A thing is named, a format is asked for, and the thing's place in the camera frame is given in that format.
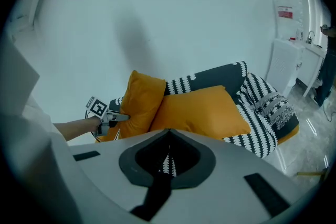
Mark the metal faucet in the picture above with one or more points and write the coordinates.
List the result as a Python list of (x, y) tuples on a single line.
[(310, 36)]

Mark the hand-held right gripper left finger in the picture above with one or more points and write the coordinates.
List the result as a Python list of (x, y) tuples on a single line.
[(110, 170)]

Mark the person's left forearm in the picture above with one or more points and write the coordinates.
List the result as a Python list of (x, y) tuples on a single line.
[(76, 128)]

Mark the white cabinet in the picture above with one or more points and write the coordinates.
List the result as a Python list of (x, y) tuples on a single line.
[(284, 65)]

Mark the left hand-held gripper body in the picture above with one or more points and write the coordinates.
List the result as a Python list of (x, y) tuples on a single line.
[(95, 107)]

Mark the clear jug with red label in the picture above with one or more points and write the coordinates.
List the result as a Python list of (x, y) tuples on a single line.
[(287, 13)]

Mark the person's white shirt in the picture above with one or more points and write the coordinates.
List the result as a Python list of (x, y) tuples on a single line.
[(31, 112)]

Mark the white table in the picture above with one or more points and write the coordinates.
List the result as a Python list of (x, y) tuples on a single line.
[(313, 60)]

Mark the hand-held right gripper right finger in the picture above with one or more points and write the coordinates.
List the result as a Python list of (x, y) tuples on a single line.
[(231, 191)]

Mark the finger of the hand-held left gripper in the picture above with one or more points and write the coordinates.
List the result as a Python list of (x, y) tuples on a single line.
[(120, 117)]

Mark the orange sofa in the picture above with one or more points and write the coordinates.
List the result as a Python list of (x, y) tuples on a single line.
[(288, 136)]

